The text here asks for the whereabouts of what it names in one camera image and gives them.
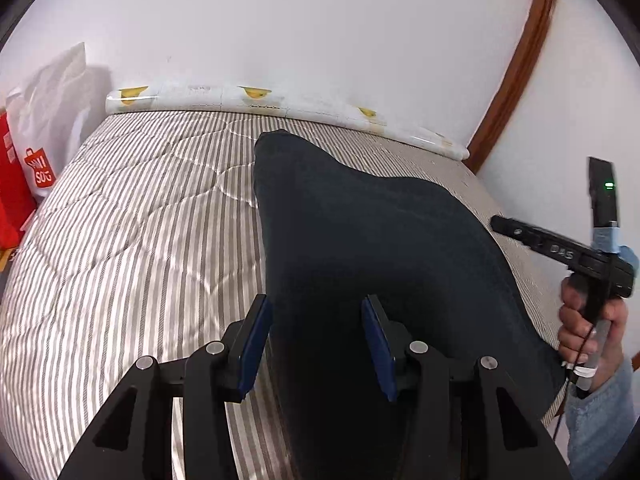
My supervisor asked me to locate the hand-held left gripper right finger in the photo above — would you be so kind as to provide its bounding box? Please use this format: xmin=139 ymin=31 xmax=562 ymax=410
xmin=361 ymin=294 xmax=573 ymax=480

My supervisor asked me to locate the white shopping bag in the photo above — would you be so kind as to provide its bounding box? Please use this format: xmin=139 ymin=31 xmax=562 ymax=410
xmin=6 ymin=41 xmax=103 ymax=203

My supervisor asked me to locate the brown wooden door frame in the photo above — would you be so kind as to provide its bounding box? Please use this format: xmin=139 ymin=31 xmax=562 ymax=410
xmin=465 ymin=0 xmax=562 ymax=175

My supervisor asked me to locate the grey striped quilt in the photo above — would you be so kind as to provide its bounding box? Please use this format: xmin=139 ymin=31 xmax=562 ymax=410
xmin=0 ymin=109 xmax=568 ymax=480

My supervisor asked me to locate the rolled floral vinyl tablecloth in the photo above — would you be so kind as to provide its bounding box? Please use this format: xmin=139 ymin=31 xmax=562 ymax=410
xmin=105 ymin=84 xmax=471 ymax=161

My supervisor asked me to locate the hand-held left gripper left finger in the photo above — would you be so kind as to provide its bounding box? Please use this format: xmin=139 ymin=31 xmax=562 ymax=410
xmin=57 ymin=292 xmax=275 ymax=480

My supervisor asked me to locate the dark navy garment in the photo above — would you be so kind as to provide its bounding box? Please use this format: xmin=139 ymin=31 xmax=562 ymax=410
xmin=252 ymin=130 xmax=568 ymax=480

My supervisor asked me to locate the person's right hand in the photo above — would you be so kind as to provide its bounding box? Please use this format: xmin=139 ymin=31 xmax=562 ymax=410
xmin=556 ymin=277 xmax=629 ymax=392

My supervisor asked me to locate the person's right forearm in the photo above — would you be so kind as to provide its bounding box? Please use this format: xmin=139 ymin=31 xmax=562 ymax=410
xmin=564 ymin=354 xmax=640 ymax=480

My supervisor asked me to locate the red box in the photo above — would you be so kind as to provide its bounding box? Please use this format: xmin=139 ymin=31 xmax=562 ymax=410
xmin=0 ymin=109 xmax=38 ymax=252

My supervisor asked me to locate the black cable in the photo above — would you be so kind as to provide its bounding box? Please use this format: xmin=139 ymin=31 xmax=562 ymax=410
xmin=552 ymin=324 xmax=598 ymax=433

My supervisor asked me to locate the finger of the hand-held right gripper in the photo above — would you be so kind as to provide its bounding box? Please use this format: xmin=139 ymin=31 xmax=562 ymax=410
xmin=490 ymin=215 xmax=540 ymax=251

